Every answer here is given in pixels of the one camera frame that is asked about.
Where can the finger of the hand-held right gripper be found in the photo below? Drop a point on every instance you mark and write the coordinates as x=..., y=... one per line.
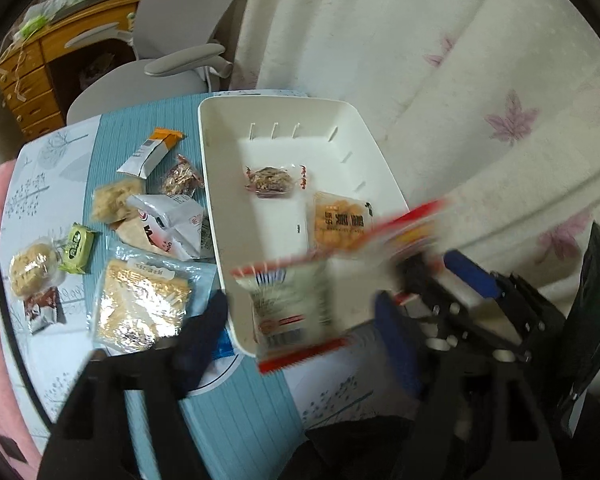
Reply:
x=425, y=280
x=472, y=272

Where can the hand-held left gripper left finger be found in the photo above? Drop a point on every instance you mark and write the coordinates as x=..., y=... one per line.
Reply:
x=200, y=340

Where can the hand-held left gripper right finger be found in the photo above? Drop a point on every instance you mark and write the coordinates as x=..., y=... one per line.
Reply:
x=395, y=340

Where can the red-edged white snack packet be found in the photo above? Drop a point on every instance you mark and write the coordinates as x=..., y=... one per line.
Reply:
x=290, y=300

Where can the silver red snack bag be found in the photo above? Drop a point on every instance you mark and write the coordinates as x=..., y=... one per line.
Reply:
x=172, y=220

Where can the white plastic bin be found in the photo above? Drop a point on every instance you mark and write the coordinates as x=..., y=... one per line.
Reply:
x=260, y=210

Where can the green snack packet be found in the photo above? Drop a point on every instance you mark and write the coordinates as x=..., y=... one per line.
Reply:
x=77, y=250

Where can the large yellow noodle packet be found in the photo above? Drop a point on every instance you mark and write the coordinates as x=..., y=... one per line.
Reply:
x=140, y=300

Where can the orange fried snack packet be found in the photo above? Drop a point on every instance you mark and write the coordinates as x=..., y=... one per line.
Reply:
x=335, y=225

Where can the tan wafer packet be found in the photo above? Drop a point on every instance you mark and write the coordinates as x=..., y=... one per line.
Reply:
x=129, y=235

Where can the small brown snack packet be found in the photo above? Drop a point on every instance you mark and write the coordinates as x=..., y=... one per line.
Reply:
x=42, y=310

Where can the clear nut candy packet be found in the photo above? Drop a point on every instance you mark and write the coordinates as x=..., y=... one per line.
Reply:
x=180, y=177

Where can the puffed rice crisp packet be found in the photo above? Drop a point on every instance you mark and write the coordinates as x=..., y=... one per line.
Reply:
x=111, y=202

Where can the brown nut snack packet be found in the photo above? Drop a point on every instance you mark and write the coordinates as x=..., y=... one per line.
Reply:
x=272, y=180

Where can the round cake packet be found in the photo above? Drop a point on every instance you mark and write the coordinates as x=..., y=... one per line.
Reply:
x=30, y=267

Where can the orange white snack bar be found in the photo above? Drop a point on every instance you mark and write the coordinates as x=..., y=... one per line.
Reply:
x=145, y=157

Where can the floral white curtain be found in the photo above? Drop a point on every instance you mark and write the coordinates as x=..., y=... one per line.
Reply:
x=430, y=35

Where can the wooden desk with drawers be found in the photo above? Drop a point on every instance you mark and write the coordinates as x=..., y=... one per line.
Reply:
x=35, y=90

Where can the grey office chair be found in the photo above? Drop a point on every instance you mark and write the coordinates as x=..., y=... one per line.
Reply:
x=180, y=10

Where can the green white packet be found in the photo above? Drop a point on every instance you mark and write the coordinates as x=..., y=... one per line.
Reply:
x=30, y=27

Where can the white plastic bag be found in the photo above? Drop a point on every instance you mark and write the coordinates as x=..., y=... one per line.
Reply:
x=47, y=9

